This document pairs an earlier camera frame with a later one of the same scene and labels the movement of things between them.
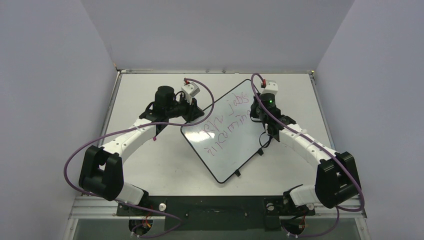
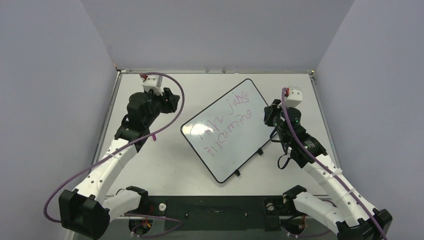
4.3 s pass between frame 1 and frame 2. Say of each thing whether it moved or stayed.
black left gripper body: moved
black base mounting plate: stayed
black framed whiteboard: stayed
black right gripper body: moved
